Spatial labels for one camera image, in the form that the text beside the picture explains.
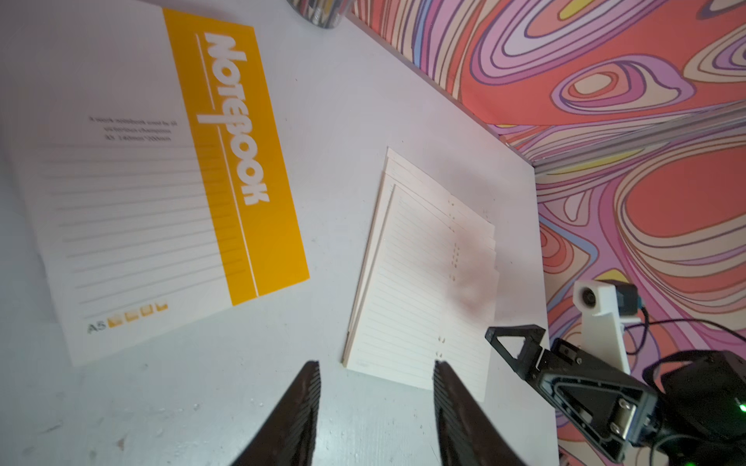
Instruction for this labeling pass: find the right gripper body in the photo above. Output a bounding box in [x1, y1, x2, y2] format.
[532, 339, 659, 463]

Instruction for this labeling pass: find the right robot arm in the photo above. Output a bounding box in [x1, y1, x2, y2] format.
[485, 325, 745, 465]

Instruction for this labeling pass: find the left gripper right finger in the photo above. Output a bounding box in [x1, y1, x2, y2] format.
[433, 360, 524, 466]

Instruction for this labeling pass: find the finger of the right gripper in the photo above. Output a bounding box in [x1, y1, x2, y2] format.
[485, 324, 546, 379]

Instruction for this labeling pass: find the metal pen cup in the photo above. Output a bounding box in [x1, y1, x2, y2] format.
[288, 0, 355, 29]

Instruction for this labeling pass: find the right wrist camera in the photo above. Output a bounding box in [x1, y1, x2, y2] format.
[573, 280, 642, 375]

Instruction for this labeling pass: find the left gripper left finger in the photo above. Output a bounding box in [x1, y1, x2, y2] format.
[232, 360, 322, 466]

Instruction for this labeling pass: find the green cover notebook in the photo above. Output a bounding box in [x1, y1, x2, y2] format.
[342, 149, 499, 401]

